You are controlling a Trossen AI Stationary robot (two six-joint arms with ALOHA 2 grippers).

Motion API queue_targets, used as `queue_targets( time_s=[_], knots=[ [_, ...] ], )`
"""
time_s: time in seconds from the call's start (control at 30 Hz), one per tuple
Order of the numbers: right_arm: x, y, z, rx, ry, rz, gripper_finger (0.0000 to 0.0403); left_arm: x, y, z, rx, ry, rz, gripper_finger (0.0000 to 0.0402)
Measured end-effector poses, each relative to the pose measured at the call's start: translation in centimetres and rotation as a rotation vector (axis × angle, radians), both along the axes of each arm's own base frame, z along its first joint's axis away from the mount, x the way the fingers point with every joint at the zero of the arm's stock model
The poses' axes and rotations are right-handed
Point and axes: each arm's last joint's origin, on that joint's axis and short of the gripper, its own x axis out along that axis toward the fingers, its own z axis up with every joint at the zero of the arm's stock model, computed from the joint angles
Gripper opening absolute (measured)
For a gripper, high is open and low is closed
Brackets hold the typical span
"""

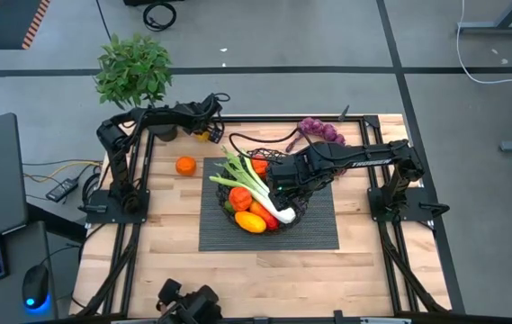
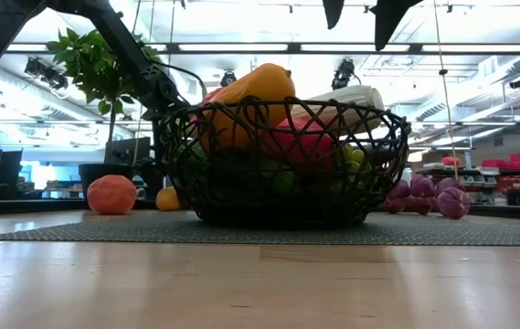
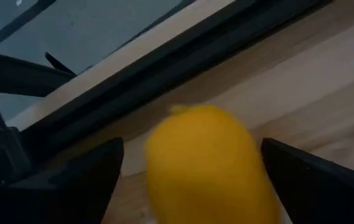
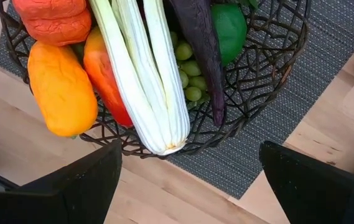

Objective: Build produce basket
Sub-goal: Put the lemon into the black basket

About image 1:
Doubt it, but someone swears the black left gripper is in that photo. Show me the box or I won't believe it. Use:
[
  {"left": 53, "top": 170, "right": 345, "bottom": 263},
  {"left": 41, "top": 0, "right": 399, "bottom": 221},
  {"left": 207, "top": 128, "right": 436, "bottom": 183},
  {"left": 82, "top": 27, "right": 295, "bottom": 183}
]
[{"left": 175, "top": 96, "right": 225, "bottom": 145}]

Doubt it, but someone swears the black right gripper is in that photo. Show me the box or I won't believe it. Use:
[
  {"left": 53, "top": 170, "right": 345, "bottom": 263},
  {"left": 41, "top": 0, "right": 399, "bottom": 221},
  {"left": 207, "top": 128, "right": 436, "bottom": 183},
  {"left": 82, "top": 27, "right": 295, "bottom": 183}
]
[{"left": 266, "top": 143, "right": 334, "bottom": 212}]

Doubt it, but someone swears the red orange mango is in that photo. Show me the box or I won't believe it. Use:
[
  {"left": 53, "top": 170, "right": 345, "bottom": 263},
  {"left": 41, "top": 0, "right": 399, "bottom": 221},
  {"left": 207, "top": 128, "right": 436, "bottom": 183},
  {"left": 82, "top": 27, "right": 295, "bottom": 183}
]
[{"left": 248, "top": 200, "right": 281, "bottom": 231}]

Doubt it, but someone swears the white green leek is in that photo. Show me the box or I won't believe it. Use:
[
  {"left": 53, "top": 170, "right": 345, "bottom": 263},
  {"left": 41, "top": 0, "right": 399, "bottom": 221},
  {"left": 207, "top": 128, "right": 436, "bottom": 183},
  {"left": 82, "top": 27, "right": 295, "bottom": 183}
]
[{"left": 208, "top": 145, "right": 298, "bottom": 225}]

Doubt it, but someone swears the wrinkled orange fruit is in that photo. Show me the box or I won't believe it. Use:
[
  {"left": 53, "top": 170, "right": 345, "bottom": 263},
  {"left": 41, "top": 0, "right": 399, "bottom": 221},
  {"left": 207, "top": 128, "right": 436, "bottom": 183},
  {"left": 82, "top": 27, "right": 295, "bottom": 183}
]
[{"left": 175, "top": 156, "right": 198, "bottom": 177}]

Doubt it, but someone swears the red wrinkled tomato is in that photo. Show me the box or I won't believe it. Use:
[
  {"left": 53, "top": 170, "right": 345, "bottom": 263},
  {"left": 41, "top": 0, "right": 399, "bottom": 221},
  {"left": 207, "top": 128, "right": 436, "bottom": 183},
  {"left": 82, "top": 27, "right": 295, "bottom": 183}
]
[{"left": 228, "top": 185, "right": 254, "bottom": 213}]

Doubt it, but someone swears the purple grapes bunch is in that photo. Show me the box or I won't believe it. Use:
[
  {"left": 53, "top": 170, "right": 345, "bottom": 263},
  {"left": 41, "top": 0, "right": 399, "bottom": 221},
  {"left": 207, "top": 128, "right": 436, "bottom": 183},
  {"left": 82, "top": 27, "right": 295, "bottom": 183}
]
[{"left": 285, "top": 116, "right": 347, "bottom": 153}]

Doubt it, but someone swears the grey woven placemat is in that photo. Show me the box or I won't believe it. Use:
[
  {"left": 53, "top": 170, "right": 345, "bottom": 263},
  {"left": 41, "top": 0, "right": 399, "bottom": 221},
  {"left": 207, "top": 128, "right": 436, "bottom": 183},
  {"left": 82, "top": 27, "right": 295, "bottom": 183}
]
[{"left": 198, "top": 156, "right": 340, "bottom": 252}]

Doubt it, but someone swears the yellow oval fruit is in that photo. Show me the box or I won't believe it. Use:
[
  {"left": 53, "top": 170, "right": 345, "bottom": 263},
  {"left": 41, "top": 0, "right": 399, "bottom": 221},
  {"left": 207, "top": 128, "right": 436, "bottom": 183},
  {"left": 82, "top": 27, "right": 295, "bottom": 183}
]
[{"left": 234, "top": 210, "right": 268, "bottom": 235}]

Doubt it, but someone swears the orange bell pepper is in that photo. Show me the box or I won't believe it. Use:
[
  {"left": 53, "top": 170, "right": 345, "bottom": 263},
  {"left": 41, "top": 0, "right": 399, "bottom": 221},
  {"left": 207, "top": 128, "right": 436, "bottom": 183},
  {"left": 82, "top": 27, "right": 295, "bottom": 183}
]
[{"left": 251, "top": 154, "right": 270, "bottom": 180}]

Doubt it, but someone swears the black plant pot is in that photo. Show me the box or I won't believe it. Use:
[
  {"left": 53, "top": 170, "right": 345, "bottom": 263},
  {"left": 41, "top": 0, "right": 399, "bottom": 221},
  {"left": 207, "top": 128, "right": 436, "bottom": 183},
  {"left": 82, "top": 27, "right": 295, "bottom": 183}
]
[{"left": 148, "top": 121, "right": 179, "bottom": 143}]

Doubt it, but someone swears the green leafy plant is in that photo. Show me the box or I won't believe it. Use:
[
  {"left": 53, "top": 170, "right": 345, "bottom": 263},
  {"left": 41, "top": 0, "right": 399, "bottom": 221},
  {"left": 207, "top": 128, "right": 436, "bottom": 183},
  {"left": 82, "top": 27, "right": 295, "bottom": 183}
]
[{"left": 94, "top": 31, "right": 175, "bottom": 111}]

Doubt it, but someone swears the black power adapter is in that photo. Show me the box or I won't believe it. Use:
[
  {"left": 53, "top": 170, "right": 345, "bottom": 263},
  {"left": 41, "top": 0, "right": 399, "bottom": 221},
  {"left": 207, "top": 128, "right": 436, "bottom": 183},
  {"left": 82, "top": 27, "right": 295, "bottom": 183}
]
[{"left": 44, "top": 177, "right": 80, "bottom": 203}]

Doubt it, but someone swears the grey low desk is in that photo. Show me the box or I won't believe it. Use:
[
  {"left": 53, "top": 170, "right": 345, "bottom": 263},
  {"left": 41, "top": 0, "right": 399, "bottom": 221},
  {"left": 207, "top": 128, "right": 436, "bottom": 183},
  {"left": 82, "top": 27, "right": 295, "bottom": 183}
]
[{"left": 0, "top": 220, "right": 58, "bottom": 324}]

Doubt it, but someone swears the black computer mouse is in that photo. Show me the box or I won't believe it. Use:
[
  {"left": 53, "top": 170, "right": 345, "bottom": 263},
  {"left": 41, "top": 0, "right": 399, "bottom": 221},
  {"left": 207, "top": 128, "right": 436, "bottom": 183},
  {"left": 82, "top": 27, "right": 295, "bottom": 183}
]
[{"left": 21, "top": 264, "right": 51, "bottom": 312}]

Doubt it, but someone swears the orange striped floor mat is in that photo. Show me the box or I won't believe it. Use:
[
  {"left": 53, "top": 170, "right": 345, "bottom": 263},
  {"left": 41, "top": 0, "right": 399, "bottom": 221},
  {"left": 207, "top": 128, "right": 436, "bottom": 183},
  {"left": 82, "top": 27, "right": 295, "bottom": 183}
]
[{"left": 0, "top": 0, "right": 52, "bottom": 50}]

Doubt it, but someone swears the black wire basket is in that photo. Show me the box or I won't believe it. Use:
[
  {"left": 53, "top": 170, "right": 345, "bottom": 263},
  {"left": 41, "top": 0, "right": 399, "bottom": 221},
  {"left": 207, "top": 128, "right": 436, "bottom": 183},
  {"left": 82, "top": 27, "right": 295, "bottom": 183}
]
[{"left": 215, "top": 147, "right": 310, "bottom": 234}]

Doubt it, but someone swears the black aluminium table frame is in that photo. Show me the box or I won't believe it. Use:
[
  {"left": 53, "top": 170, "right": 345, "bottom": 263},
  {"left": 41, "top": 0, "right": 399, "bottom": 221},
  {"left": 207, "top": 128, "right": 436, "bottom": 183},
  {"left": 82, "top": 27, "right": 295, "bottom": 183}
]
[{"left": 75, "top": 114, "right": 454, "bottom": 324}]

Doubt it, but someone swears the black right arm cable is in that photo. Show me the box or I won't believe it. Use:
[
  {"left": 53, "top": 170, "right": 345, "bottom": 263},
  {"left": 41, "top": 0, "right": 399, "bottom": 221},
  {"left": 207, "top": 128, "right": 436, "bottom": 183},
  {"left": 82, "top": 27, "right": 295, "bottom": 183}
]
[{"left": 228, "top": 127, "right": 318, "bottom": 164}]

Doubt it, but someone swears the coiled black cable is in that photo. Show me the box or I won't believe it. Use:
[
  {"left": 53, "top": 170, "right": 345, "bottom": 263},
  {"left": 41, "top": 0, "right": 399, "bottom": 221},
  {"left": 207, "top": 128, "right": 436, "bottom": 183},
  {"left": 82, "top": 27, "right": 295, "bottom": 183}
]
[{"left": 141, "top": 1, "right": 178, "bottom": 32}]

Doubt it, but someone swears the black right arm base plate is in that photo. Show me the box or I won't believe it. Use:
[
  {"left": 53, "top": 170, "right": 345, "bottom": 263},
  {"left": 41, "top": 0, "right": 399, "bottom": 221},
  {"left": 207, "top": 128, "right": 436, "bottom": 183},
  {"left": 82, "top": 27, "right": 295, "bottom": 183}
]
[{"left": 367, "top": 186, "right": 450, "bottom": 224}]

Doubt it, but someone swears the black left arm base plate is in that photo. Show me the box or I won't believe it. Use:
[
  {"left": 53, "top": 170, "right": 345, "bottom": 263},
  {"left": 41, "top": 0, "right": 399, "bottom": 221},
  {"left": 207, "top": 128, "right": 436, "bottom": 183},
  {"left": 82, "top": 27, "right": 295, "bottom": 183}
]
[{"left": 85, "top": 188, "right": 151, "bottom": 225}]

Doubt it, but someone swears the black camera rig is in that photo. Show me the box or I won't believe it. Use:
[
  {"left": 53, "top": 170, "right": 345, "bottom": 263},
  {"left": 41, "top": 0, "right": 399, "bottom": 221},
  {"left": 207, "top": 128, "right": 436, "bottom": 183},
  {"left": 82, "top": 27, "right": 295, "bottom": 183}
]
[{"left": 156, "top": 277, "right": 223, "bottom": 324}]

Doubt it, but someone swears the yellow cable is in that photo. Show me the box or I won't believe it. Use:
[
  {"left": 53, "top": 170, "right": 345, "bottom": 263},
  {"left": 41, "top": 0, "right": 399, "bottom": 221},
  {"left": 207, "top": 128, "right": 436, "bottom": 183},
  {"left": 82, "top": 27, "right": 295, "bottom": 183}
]
[{"left": 23, "top": 159, "right": 103, "bottom": 184}]

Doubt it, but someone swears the white floor cable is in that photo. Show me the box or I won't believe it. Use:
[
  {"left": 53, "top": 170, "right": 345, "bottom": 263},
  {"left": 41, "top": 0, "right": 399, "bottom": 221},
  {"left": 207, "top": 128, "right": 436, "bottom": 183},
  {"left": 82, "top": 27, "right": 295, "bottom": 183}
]
[{"left": 455, "top": 0, "right": 512, "bottom": 86}]

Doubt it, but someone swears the grey desk leg frame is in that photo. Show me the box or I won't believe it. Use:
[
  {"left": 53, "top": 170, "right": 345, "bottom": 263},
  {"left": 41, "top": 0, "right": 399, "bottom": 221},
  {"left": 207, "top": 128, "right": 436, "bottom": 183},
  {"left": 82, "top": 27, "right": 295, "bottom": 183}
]
[{"left": 456, "top": 0, "right": 512, "bottom": 36}]

